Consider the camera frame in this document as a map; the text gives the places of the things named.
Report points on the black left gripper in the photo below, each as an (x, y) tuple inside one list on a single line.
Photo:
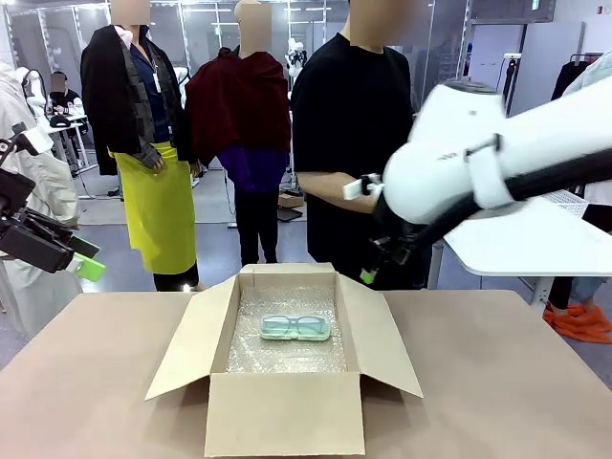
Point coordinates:
[(33, 239)]

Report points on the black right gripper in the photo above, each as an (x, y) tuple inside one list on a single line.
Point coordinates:
[(394, 249)]

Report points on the person's right forearm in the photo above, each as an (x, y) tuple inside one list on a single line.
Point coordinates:
[(330, 191)]

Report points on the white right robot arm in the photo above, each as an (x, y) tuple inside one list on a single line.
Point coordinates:
[(430, 181)]

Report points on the dark-framed glasses in green case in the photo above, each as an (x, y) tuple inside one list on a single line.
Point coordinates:
[(295, 321)]

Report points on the green glasses case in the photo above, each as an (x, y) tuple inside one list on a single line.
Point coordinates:
[(294, 338)]

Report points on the cardboard box with glasses cases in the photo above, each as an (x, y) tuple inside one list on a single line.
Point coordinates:
[(282, 416)]

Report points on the white coat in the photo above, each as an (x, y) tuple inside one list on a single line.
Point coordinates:
[(43, 181)]

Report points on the black left wrist adapter block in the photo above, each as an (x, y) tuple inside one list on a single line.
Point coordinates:
[(14, 189)]

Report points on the small cardboard box on floor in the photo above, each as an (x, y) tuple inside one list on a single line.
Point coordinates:
[(291, 201)]

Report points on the bubble wrap sheet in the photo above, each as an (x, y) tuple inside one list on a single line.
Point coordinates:
[(287, 358)]

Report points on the black cap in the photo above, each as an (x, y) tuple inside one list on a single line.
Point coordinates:
[(59, 121)]

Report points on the person in black T-shirt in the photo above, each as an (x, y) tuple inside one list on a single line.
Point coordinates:
[(349, 119)]

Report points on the white table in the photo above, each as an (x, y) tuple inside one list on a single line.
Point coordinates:
[(526, 244)]

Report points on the seated person in background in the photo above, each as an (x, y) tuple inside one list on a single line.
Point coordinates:
[(64, 98)]

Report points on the mannequin in black jacket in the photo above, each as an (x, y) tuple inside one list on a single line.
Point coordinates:
[(115, 95)]

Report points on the mannequin in dark red cloak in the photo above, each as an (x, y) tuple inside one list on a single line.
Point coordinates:
[(248, 105)]

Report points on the orange cloth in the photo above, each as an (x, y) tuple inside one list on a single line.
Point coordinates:
[(583, 327)]

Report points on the white humanoid robot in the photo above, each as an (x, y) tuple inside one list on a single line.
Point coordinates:
[(295, 57)]

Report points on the rack with dark clothes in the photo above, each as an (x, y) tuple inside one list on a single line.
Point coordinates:
[(574, 79)]

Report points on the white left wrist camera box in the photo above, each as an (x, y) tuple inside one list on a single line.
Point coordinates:
[(36, 138)]

